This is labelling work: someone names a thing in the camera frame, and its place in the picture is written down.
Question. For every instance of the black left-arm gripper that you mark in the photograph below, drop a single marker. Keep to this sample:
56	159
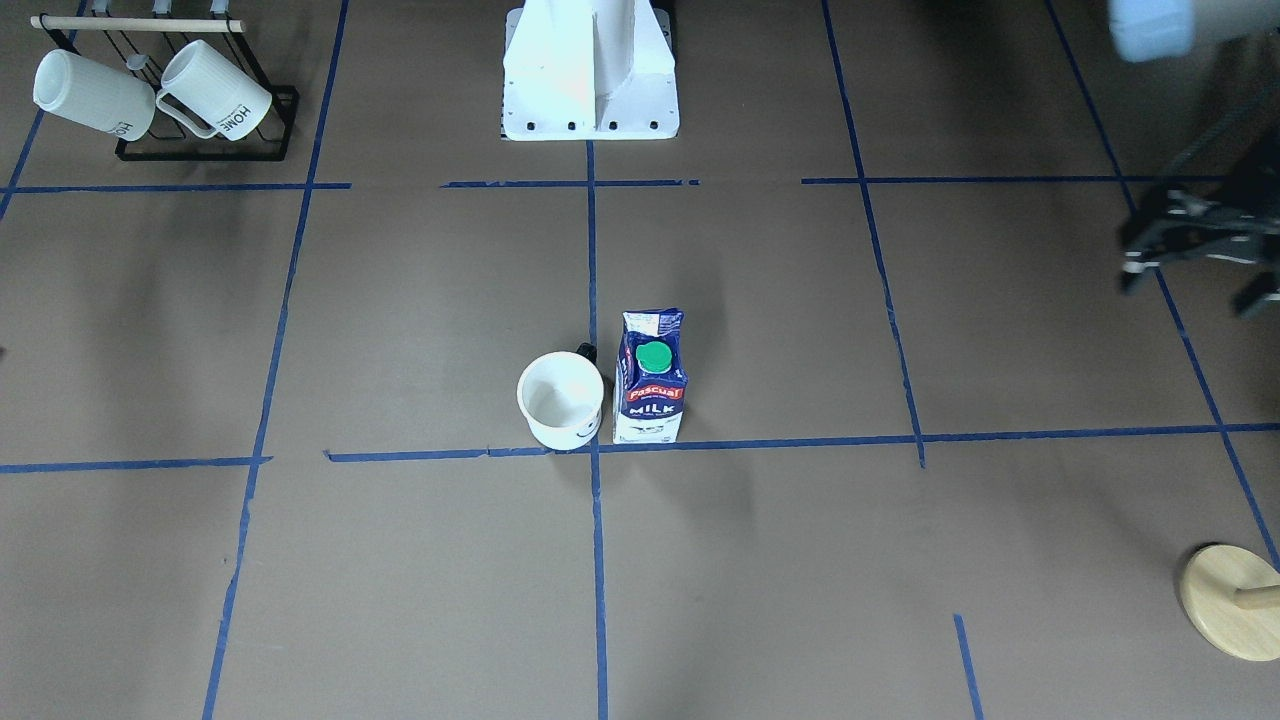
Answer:
1177	229

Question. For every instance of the blue Pascual milk carton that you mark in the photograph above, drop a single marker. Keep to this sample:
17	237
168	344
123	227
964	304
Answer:
651	383

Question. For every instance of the white smiley face mug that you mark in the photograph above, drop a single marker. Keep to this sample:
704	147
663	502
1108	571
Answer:
561	396

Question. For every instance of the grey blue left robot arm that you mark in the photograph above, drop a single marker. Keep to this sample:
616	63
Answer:
1151	30

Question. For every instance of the white ribbed HOME cup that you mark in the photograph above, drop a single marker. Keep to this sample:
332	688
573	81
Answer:
210	96

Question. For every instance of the wooden mug tree stand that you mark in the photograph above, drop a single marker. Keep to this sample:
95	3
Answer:
1231	596

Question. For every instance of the white camera pole base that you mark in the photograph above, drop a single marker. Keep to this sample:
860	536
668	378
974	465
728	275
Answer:
590	71

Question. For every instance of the black wire cup rack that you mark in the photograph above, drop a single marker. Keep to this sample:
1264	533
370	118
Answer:
140	38

